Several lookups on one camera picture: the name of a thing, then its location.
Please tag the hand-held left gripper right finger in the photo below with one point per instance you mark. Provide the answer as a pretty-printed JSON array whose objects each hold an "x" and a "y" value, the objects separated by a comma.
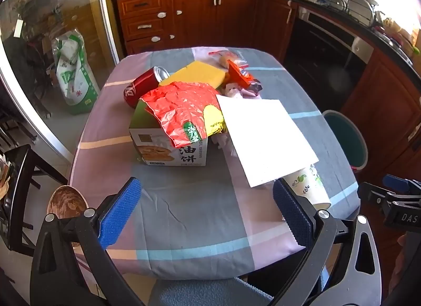
[{"x": 294, "y": 214}]

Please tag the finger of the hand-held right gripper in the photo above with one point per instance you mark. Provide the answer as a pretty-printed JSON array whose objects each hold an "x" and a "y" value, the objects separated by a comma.
[
  {"x": 396, "y": 181},
  {"x": 371, "y": 194}
]

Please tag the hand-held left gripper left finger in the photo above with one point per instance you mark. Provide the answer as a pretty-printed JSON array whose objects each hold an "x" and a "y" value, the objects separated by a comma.
[{"x": 120, "y": 210}]

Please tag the leaf print paper cup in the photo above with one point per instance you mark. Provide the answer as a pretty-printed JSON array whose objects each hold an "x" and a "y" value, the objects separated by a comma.
[{"x": 309, "y": 187}]

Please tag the teal bin with grey rim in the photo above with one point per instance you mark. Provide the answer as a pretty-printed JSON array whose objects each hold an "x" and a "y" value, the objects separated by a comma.
[{"x": 345, "y": 138}]

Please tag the green white cardboard food box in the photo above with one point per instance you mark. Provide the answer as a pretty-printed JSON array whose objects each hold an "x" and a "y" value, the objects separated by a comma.
[{"x": 154, "y": 148}]

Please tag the white paper sheet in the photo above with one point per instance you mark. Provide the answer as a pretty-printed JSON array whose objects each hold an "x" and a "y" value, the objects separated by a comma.
[{"x": 266, "y": 135}]

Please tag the red plastic bag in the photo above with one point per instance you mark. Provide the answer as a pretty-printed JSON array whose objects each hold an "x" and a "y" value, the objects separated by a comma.
[{"x": 177, "y": 108}]

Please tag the small white tissue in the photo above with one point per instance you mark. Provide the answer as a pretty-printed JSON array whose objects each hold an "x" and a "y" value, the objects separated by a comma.
[{"x": 232, "y": 91}]

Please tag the orange snack packet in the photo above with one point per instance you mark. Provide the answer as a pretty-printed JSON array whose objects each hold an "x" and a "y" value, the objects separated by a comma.
[{"x": 241, "y": 74}]

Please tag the yellow green sponge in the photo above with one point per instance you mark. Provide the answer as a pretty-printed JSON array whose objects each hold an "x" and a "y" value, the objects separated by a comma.
[{"x": 197, "y": 74}]

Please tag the person's right hand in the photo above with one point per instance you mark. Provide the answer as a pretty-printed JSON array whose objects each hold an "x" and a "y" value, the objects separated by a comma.
[{"x": 399, "y": 266}]

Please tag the round wooden stool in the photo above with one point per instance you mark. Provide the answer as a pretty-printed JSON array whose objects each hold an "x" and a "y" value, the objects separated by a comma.
[{"x": 65, "y": 202}]

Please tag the wooden panelled cabinet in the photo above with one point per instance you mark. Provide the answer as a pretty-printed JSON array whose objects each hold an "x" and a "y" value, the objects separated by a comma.
[{"x": 388, "y": 108}]

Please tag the plaid tablecloth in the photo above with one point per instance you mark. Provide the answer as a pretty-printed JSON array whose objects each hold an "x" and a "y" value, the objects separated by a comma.
[{"x": 204, "y": 214}]

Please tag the dark wooden chair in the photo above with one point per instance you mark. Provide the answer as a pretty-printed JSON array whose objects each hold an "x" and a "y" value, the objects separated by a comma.
[{"x": 19, "y": 174}]

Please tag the grey chair cushion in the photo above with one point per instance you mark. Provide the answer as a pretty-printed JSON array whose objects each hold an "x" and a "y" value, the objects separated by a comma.
[{"x": 210, "y": 293}]

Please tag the red soda can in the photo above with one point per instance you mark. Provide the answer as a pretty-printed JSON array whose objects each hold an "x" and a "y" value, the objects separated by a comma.
[{"x": 141, "y": 87}]

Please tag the green white plastic bag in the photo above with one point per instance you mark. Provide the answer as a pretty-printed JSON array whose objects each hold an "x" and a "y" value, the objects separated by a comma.
[{"x": 74, "y": 76}]

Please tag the black built-in oven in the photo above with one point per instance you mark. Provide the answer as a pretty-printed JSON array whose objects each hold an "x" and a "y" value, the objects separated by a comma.
[{"x": 325, "y": 53}]

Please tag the black countertop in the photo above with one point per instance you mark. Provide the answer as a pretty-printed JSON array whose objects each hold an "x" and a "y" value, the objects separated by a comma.
[{"x": 378, "y": 35}]

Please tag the clear bread bag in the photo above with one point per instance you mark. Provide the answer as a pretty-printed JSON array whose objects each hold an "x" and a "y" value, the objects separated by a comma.
[{"x": 225, "y": 58}]

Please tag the glass sliding door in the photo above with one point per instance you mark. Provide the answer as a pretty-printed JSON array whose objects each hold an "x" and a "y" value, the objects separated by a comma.
[{"x": 39, "y": 46}]

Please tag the wooden cabinet with drawers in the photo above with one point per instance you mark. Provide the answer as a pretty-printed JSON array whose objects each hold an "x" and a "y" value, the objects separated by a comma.
[{"x": 197, "y": 20}]

